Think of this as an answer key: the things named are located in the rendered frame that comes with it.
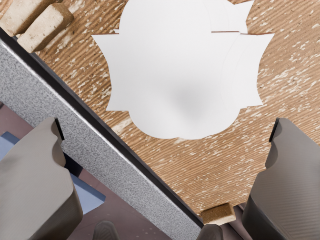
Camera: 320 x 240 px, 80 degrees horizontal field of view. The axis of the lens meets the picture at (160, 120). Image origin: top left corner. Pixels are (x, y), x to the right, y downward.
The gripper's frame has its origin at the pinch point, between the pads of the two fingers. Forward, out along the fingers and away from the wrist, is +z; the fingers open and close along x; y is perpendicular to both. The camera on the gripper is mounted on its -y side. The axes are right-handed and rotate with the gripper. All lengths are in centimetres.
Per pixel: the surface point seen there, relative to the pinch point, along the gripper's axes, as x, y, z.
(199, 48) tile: 2.9, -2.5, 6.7
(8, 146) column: -32.7, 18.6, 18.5
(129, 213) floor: -40, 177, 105
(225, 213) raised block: 10.5, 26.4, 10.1
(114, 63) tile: -4.8, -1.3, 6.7
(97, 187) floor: -66, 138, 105
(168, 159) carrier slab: 0.2, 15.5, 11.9
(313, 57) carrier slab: 16.7, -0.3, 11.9
